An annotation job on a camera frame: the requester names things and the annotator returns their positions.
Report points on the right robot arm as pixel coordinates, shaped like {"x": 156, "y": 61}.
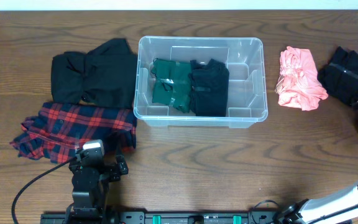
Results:
{"x": 338, "y": 207}

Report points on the black shirt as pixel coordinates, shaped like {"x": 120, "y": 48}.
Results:
{"x": 209, "y": 88}

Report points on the black mounting rail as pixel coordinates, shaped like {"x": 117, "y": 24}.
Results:
{"x": 261, "y": 217}

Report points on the red plaid flannel shirt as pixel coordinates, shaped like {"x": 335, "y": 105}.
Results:
{"x": 60, "y": 129}

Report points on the large black garment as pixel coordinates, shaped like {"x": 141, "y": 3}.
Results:
{"x": 104, "y": 76}

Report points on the pink garment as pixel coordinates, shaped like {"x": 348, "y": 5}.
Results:
{"x": 298, "y": 86}

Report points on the clear plastic storage container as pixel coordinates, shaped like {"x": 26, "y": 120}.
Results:
{"x": 242, "y": 56}

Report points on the black taped garment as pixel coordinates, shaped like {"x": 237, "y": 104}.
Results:
{"x": 340, "y": 75}

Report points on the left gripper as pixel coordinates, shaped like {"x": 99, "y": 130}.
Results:
{"x": 112, "y": 172}

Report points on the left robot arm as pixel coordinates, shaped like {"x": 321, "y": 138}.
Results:
{"x": 90, "y": 202}

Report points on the dark green garment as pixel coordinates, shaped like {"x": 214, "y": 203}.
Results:
{"x": 172, "y": 84}

